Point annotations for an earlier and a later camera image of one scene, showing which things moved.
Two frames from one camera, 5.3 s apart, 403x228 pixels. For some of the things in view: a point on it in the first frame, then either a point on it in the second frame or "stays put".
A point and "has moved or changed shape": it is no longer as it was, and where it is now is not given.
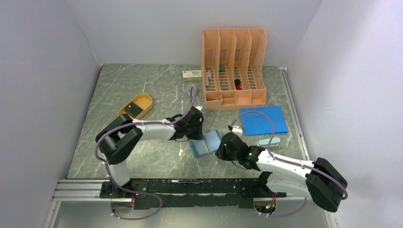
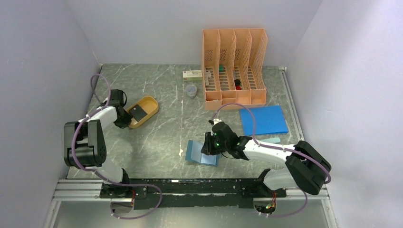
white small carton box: x=192 y=75 stays put
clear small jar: x=188 y=89 stays put
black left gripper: x=199 y=135 → x=127 y=121
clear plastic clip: x=207 y=74 stays put
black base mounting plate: x=201 y=194 stays put
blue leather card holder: x=209 y=144 has moved or changed shape
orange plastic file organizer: x=234 y=66 stays put
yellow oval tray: x=143 y=100 has moved or changed shape
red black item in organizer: x=238 y=85 stays put
